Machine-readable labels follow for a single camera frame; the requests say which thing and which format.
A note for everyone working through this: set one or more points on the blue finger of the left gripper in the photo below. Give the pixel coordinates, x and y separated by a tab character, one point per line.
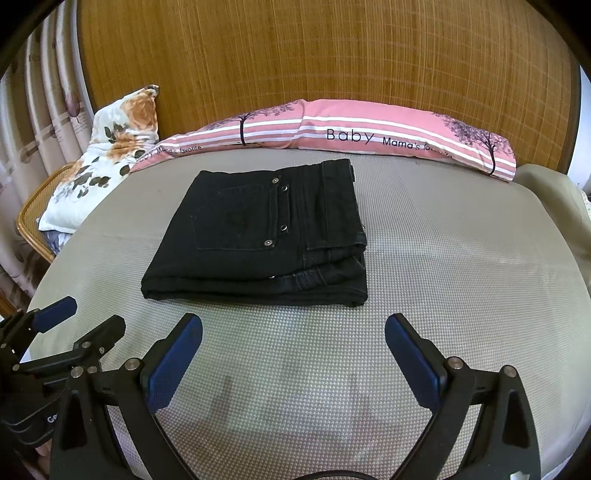
20	329
86	352

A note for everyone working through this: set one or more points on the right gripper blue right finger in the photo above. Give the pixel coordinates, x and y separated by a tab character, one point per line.
427	371

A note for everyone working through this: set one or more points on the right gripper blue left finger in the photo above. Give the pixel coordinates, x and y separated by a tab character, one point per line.
156	377

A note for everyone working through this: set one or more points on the black denim pants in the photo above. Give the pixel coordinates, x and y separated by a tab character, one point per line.
291	237

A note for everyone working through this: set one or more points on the wicker rattan chair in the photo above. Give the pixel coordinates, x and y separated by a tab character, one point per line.
32	210

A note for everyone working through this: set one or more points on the beige patterned curtain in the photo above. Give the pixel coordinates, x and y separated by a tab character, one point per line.
45	122

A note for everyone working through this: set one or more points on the beige folded blanket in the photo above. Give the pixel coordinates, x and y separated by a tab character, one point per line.
567	205

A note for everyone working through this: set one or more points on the floral white orange pillow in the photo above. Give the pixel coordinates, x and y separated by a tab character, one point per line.
121	133

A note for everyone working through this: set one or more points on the pink striped long pillow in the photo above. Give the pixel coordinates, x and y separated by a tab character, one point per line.
347	126

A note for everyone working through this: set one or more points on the woven bamboo headboard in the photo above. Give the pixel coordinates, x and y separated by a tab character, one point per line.
497	65

